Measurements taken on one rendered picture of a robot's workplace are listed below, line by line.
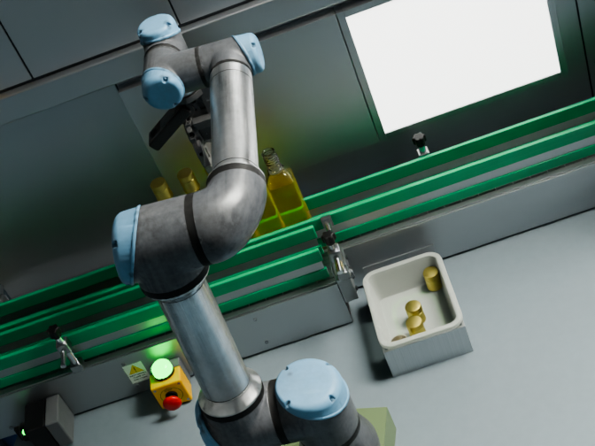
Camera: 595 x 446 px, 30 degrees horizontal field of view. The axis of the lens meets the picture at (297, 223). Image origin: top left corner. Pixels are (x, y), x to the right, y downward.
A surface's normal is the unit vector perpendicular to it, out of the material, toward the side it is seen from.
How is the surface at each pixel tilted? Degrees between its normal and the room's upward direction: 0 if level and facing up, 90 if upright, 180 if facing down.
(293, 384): 10
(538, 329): 0
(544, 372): 0
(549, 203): 90
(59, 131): 90
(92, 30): 90
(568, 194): 90
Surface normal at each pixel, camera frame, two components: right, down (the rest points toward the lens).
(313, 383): -0.15, -0.70
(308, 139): 0.14, 0.63
